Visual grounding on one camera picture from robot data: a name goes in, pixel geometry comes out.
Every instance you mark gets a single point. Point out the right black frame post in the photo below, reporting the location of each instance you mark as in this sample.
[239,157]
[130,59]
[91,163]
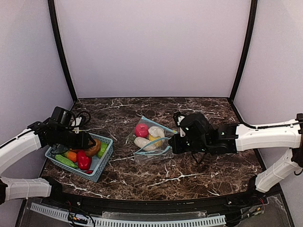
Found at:
[245,49]

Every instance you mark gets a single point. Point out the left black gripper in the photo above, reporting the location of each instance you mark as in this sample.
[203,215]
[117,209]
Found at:
[83,140]

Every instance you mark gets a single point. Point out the green toy cucumber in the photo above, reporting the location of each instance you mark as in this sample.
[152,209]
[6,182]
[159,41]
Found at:
[65,161]

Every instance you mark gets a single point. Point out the black frame post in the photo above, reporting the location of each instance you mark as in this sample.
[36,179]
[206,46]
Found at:
[60,50]
[245,49]

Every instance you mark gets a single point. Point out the brown toy potato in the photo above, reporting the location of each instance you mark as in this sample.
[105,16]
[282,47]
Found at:
[93,150]

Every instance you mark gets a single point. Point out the small clear zip bag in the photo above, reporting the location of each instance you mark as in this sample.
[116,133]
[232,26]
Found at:
[162,153]

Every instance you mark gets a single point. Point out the white slotted cable duct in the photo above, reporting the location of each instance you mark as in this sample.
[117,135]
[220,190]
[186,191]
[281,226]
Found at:
[115,219]

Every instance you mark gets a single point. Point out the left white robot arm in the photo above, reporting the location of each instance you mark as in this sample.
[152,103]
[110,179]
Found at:
[62,128]

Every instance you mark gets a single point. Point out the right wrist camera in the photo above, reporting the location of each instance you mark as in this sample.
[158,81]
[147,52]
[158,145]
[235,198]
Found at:
[178,117]

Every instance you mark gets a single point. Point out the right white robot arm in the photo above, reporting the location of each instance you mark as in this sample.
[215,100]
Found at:
[198,135]

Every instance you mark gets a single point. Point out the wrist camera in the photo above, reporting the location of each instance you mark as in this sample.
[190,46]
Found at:
[81,119]
[178,117]

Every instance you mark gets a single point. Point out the large red toy apple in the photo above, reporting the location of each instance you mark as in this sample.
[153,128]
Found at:
[141,130]

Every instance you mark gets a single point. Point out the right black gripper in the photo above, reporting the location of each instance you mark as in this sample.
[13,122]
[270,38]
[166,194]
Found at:
[175,145]

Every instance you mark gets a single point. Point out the orange toy carrot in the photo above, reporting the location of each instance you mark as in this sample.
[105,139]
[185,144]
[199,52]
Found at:
[72,156]

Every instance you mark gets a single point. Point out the light blue plastic basket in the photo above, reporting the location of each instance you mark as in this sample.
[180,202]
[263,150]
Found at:
[97,166]

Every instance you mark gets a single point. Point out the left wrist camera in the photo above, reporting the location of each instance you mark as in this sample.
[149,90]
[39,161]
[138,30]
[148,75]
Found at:
[81,119]

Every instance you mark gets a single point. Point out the left black frame post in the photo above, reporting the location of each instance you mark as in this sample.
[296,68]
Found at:
[60,50]

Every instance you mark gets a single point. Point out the red toy bell pepper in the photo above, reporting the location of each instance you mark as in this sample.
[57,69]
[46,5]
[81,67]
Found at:
[84,162]

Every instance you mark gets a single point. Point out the yellow toy potato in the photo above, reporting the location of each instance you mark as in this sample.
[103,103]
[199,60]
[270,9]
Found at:
[157,142]

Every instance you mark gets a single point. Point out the black front frame rail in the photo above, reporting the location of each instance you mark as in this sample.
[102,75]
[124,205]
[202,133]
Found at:
[220,204]

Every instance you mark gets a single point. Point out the large clear zip bag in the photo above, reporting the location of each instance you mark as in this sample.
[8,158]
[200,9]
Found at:
[168,132]

